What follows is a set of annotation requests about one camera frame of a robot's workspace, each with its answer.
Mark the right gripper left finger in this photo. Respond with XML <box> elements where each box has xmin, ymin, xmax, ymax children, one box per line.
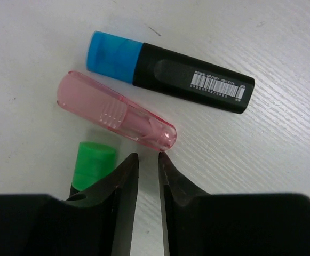
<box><xmin>0</xmin><ymin>153</ymin><xmax>139</xmax><ymax>255</ymax></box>

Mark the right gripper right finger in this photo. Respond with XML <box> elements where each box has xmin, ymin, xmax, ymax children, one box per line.
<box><xmin>158</xmin><ymin>153</ymin><xmax>310</xmax><ymax>255</ymax></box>

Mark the green cap black highlighter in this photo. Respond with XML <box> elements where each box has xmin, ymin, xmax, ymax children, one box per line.
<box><xmin>69</xmin><ymin>141</ymin><xmax>118</xmax><ymax>196</ymax></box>

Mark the pink translucent marker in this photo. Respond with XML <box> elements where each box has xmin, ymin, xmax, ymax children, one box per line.
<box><xmin>57</xmin><ymin>71</ymin><xmax>177</xmax><ymax>151</ymax></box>

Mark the blue cap black highlighter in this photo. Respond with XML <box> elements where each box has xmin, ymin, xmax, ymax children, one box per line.
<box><xmin>86</xmin><ymin>31</ymin><xmax>255</xmax><ymax>114</ymax></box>

